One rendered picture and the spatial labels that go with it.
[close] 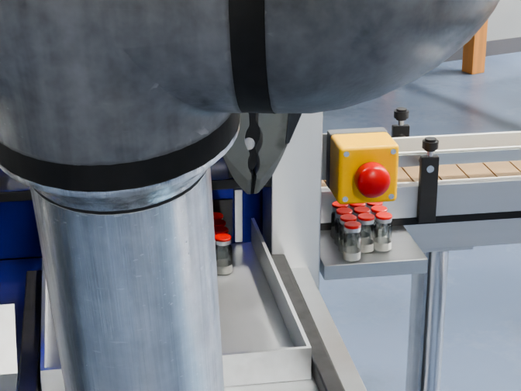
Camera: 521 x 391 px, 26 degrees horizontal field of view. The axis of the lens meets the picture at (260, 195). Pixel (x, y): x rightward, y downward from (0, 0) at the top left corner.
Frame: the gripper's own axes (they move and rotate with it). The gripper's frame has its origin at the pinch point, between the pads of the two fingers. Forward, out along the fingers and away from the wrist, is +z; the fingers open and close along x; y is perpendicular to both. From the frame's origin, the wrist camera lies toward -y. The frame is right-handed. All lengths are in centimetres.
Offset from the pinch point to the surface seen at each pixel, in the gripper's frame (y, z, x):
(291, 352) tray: 1.6, 18.4, -4.0
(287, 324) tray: 11.8, 20.8, -5.5
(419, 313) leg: 43, 37, -30
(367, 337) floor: 168, 110, -57
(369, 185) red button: 24.0, 10.2, -17.2
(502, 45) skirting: 463, 105, -205
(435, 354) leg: 42, 43, -33
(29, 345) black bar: 9.3, 19.6, 21.4
